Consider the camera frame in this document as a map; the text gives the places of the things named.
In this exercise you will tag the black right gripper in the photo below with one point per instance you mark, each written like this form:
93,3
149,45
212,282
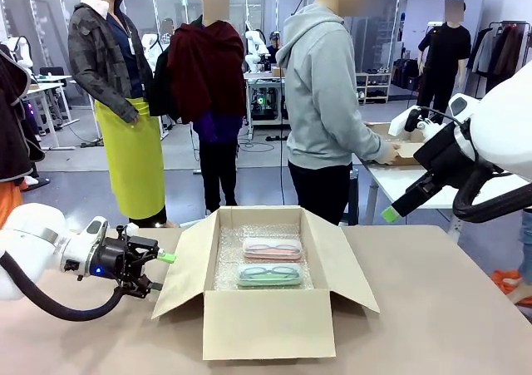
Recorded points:
444,150

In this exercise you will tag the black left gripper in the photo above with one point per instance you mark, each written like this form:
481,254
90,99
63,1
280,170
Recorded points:
112,262

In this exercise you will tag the mint green glasses case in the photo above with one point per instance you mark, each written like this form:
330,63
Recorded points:
270,276

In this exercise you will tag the pink glasses case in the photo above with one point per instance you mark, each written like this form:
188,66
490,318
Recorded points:
272,250

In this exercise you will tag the brown cardboard box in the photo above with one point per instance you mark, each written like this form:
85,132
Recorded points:
266,329

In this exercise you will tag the person's right forearm grey sleeve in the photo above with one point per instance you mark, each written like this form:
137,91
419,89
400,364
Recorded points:
365,140

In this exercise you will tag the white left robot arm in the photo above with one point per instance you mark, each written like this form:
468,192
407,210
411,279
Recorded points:
37,242

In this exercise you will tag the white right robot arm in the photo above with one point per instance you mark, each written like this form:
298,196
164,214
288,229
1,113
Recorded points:
507,125

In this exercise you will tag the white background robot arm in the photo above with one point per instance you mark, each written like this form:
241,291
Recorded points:
151,48
21,50
254,50

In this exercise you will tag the person's right hand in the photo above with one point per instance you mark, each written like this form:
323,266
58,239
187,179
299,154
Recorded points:
390,154

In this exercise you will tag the white side table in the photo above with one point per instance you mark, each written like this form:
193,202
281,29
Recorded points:
395,184

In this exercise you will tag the flat cardboard box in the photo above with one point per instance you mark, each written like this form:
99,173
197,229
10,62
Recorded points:
407,148

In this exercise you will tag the clear bubble wrap sheet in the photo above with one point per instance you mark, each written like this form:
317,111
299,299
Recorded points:
228,267

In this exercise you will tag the yellow-green skirt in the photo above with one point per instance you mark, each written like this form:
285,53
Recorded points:
133,163

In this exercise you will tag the shoe shelf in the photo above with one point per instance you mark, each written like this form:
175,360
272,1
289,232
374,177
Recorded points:
374,86

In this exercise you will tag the leg in blue jeans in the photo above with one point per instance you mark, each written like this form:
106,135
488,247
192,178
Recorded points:
525,250

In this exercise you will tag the orange cloth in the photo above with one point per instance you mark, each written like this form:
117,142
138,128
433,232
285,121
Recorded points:
505,281

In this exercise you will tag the person in grey hoodie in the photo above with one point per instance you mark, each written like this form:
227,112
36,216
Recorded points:
320,100

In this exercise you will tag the person in black clothes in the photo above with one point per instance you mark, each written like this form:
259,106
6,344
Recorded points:
442,59

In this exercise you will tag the clothes rack with coats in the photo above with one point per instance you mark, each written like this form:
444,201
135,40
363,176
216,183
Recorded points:
498,55

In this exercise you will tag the computer with lit fan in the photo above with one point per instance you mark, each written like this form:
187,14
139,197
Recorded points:
264,100

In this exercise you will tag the mannequin in maroon shawl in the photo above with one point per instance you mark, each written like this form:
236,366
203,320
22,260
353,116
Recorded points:
208,67

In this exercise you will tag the white desk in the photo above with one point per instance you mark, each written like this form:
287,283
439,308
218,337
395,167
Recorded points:
50,86

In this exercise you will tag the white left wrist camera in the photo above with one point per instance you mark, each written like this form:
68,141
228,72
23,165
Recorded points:
132,228

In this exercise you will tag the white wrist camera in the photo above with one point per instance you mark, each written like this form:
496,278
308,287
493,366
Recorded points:
132,228
401,121

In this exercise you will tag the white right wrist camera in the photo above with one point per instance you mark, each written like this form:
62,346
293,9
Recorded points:
401,121

